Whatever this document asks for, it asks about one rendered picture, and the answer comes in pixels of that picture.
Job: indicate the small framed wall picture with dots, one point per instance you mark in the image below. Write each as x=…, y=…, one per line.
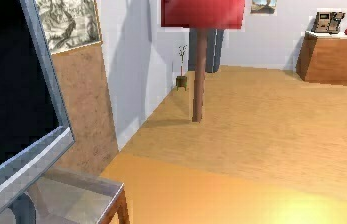
x=263, y=6

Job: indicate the grey framed television set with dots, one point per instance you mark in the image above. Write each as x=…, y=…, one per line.
x=11, y=83

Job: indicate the red shade floor lamp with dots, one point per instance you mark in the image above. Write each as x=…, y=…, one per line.
x=199, y=50

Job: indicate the glass top television stand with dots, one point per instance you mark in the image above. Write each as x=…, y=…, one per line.
x=81, y=196

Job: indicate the brown wooden counter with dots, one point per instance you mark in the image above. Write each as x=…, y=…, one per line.
x=334, y=60

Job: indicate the grey landscape framed picture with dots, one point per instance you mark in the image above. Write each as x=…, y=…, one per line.
x=69, y=23

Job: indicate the small potted house plant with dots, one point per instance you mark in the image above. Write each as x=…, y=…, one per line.
x=181, y=78

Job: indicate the beige coffee machine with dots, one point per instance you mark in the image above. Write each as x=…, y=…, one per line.
x=327, y=21

